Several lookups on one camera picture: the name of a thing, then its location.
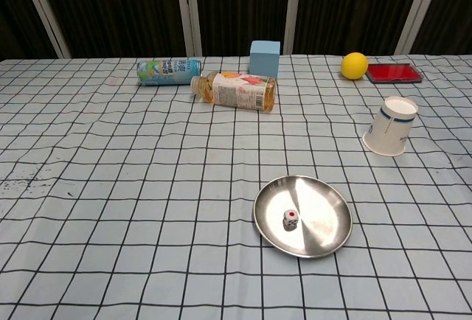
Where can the small white die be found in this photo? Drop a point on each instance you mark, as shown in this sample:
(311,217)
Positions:
(290,219)

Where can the round steel plate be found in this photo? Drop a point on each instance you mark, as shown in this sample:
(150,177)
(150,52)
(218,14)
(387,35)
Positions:
(321,220)

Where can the white paper cup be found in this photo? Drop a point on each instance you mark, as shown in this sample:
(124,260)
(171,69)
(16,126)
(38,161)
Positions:
(391,128)

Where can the tea bottle with label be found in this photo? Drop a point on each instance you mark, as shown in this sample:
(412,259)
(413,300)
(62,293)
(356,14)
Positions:
(239,91)

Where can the light blue cube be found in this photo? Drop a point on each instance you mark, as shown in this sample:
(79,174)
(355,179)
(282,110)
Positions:
(264,62)

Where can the blue green drink can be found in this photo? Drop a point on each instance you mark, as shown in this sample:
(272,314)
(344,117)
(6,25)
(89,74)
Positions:
(167,72)

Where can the checkered tablecloth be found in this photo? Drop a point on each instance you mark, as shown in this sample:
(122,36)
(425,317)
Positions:
(110,187)

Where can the yellow ball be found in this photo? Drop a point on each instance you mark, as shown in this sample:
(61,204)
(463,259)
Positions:
(354,65)

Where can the red ink pad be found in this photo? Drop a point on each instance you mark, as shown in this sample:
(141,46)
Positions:
(394,73)

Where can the white metal frame post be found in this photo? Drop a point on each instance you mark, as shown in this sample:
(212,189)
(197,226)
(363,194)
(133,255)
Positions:
(414,10)
(189,10)
(296,10)
(44,10)

